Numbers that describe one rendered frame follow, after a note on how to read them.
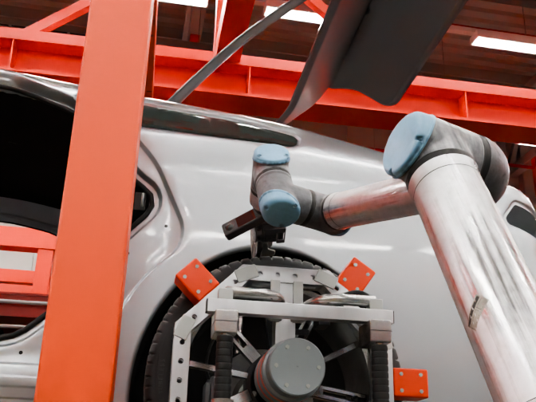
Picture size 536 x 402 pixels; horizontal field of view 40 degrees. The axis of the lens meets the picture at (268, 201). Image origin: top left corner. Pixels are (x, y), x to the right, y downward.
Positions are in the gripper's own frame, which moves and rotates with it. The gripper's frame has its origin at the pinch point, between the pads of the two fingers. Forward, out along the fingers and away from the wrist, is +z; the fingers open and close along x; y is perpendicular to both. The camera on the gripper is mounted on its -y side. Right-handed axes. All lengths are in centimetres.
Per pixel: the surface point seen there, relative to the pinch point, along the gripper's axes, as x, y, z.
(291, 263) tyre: -8.0, 8.4, -5.0
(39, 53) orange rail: 301, -74, 99
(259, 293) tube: -32.9, -6.7, -22.2
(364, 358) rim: -30.9, 23.7, 8.8
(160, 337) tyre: -21.7, -27.7, 2.5
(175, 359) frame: -31.8, -25.3, -1.4
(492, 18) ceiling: 823, 571, 348
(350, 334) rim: -24.2, 21.7, 6.9
